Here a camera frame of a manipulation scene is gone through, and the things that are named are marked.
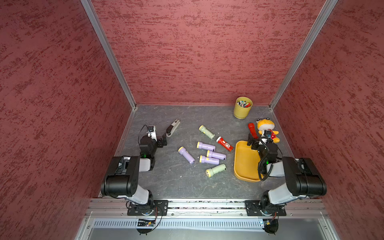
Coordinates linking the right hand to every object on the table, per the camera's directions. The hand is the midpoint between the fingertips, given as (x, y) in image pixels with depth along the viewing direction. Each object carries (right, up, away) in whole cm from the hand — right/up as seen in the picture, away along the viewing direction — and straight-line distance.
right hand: (256, 135), depth 92 cm
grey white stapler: (-56, +4, +9) cm, 56 cm away
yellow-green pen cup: (-5, +19, +11) cm, 23 cm away
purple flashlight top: (-34, -7, +2) cm, 35 cm away
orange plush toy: (+12, +7, +10) cm, 17 cm away
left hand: (-62, 0, +1) cm, 62 cm away
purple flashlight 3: (-33, -14, -5) cm, 36 cm away
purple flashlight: (-47, -9, 0) cm, 48 cm away
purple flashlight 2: (-29, -11, -2) cm, 31 cm away
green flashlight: (-34, +4, +10) cm, 35 cm away
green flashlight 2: (-30, -20, -9) cm, 37 cm away
